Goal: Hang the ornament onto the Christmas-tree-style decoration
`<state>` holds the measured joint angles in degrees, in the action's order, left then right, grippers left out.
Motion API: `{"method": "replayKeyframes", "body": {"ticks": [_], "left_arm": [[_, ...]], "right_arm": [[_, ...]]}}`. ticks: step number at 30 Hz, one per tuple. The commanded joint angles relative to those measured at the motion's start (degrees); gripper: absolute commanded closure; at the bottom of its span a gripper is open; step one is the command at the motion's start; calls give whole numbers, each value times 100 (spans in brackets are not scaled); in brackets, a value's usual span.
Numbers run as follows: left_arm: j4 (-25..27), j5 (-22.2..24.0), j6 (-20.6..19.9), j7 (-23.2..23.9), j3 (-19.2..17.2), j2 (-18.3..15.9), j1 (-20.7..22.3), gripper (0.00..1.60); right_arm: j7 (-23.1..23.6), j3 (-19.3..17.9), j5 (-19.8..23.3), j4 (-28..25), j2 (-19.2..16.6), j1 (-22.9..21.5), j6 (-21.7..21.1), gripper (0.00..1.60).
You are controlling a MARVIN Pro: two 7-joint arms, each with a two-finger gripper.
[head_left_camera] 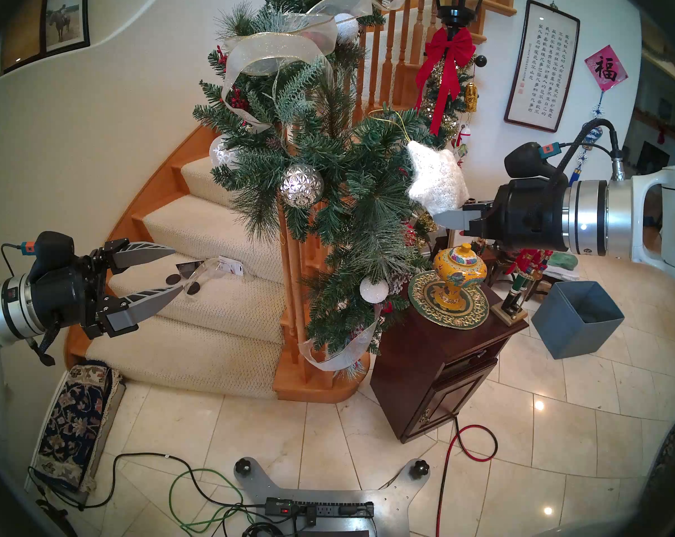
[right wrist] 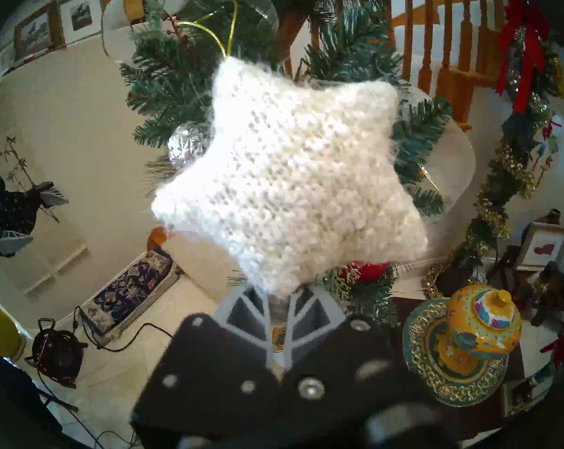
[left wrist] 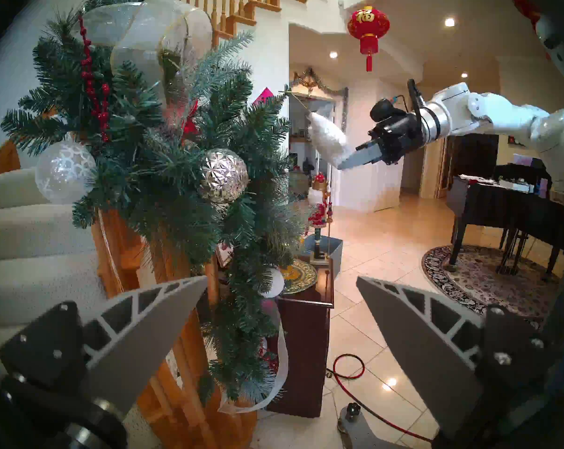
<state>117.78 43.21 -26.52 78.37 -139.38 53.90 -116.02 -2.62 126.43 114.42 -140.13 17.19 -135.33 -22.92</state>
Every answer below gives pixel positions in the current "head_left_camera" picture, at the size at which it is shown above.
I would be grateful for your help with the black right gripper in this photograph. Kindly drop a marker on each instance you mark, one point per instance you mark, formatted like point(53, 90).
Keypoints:
point(522, 217)

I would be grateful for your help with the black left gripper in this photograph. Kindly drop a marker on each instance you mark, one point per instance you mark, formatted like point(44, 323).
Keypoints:
point(63, 295)

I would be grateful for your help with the white glitter star ornament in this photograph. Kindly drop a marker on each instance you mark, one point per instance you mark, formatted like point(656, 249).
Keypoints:
point(435, 175)

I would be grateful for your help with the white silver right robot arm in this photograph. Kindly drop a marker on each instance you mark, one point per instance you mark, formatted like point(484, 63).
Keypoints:
point(640, 217)

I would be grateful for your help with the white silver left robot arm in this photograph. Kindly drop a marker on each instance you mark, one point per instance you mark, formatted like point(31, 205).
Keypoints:
point(7, 312)

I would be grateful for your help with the red ball ornament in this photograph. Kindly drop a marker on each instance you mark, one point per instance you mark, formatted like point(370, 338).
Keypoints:
point(409, 234)

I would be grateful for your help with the white glitter ball ornament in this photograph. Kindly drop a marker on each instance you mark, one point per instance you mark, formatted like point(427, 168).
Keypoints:
point(374, 290)

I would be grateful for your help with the gold bell ornament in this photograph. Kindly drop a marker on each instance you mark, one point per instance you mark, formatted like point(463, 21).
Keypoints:
point(470, 97)

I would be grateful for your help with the silver faceted ball ornament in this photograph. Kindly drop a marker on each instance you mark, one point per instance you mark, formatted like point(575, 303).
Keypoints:
point(301, 186)

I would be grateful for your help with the clear silver ball ornament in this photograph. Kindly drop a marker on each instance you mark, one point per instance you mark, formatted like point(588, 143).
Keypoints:
point(221, 152)

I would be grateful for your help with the large white ball ornament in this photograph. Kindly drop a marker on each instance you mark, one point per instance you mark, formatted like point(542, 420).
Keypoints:
point(346, 28)

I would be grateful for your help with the small black-hat nutcracker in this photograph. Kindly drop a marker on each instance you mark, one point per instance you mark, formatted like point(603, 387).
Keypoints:
point(480, 246)

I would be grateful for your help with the yellow porcelain lidded jar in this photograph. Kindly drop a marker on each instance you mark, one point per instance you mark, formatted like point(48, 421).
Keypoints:
point(459, 267)

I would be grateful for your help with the small dark wooden stool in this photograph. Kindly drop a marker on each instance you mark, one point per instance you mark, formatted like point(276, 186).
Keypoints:
point(497, 267)

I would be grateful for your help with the clear safety glasses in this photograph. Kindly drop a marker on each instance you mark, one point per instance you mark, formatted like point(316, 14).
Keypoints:
point(214, 267)

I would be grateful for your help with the green gold round plate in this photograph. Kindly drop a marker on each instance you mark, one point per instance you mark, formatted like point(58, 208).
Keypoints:
point(427, 298)

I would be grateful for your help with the silver frosted pine cone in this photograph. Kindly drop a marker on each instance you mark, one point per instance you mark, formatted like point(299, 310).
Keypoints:
point(398, 284)

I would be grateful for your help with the tall red crowned nutcracker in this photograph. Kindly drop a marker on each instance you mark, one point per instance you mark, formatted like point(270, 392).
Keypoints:
point(525, 273)

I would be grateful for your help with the carpeted wooden staircase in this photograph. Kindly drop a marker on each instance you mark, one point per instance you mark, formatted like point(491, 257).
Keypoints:
point(214, 234)

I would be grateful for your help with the green pine garland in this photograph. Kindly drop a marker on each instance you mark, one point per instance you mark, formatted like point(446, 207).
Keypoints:
point(371, 172)

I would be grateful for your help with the green jade carving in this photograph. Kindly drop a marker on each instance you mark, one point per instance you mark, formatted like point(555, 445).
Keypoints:
point(564, 260)

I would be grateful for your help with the gold tinsel lamp garland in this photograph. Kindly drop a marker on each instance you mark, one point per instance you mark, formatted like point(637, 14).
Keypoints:
point(449, 94)

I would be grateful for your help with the folded patterned rug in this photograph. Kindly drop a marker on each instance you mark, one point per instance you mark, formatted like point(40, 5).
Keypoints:
point(71, 424)

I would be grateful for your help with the dark wood cabinet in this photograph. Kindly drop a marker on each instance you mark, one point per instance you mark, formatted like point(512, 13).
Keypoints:
point(421, 373)

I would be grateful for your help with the small black ball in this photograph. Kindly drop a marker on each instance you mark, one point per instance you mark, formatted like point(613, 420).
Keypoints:
point(480, 61)

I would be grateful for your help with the blue grey square bin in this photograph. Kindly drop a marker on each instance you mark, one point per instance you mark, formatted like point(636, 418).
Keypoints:
point(572, 329)

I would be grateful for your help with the red velvet bow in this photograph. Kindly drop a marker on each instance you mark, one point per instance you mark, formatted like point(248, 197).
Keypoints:
point(449, 55)

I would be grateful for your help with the framed calligraphy scroll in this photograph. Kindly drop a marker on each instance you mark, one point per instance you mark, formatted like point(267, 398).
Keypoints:
point(542, 66)

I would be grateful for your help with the red fu charm blue tassel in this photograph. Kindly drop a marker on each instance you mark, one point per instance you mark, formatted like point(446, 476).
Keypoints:
point(606, 69)

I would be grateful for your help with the black lantern lamp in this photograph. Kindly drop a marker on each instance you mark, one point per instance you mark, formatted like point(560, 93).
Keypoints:
point(460, 1)

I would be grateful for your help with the sheer white gold-edged ribbon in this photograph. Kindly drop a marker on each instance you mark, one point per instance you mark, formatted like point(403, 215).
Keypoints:
point(276, 43)

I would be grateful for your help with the framed horse photo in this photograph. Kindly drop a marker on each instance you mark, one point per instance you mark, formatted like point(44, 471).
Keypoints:
point(64, 18)

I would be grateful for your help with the black power strip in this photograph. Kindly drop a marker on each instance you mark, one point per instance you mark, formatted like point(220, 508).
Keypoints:
point(326, 508)

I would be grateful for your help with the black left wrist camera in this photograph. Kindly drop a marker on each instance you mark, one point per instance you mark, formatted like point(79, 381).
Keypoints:
point(52, 250)

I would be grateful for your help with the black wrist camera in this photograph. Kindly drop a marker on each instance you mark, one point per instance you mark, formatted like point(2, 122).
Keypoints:
point(52, 250)
point(525, 161)

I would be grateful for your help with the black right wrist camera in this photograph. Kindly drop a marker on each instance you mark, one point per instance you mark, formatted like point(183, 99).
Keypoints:
point(525, 161)

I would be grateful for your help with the black base plate knob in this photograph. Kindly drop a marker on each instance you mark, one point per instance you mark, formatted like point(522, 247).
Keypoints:
point(419, 469)
point(243, 466)

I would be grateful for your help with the dark wooden picture frame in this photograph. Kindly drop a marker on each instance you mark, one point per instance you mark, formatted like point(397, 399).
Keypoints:
point(24, 32)

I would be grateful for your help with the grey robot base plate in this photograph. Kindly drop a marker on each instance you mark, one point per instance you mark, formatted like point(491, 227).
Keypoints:
point(393, 502)

